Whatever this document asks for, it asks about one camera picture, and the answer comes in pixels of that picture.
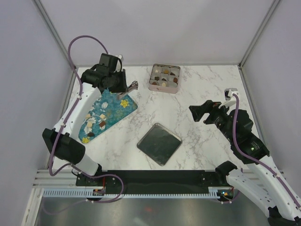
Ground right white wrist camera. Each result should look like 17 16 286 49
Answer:
218 88 238 109

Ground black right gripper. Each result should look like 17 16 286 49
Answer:
189 99 236 143

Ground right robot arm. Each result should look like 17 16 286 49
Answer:
189 100 301 226

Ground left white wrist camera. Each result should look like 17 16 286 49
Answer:
116 55 124 72

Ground metal tongs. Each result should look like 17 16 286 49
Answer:
117 81 138 100

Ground slotted cable duct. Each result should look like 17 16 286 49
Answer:
42 187 233 199

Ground milk cube chocolate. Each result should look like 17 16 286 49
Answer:
99 121 106 128

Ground square tin lid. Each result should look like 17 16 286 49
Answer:
137 123 182 166

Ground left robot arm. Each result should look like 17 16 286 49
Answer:
42 53 130 186

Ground teal floral tray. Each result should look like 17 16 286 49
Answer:
78 90 138 144

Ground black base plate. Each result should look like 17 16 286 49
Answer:
75 169 236 195

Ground white rounded chocolate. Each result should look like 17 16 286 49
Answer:
87 122 93 128

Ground pink chocolate tin box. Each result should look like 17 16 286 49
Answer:
148 64 181 94

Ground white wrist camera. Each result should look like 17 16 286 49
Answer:
116 55 124 72
218 88 238 109

